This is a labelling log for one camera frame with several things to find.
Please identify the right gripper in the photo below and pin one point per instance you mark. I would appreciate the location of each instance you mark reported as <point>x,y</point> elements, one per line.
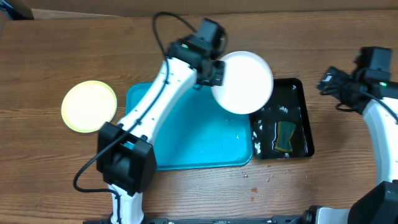
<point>334,80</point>

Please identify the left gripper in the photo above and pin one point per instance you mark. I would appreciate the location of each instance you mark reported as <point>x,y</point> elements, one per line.
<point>219,78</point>

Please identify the white plate with red stain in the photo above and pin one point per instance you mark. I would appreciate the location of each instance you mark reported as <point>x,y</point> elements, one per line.
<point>247,83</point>

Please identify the green yellow sponge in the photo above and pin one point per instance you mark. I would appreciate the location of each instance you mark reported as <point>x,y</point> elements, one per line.
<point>284,133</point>

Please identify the yellow plate with food scrap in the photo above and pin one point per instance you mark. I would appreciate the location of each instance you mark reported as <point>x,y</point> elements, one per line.
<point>88,105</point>

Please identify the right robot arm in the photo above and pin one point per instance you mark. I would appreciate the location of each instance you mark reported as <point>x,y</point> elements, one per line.
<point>370,92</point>

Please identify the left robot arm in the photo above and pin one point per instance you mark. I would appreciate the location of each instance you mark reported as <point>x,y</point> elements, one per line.
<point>125,154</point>

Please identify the teal plastic tray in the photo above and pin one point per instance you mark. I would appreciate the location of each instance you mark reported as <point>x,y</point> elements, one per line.
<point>199,133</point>

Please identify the black rectangular water tray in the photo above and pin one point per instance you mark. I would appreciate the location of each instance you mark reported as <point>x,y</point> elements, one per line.
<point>287,103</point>

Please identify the dark object at corner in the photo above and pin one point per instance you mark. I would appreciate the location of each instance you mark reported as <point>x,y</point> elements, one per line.
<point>17,9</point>

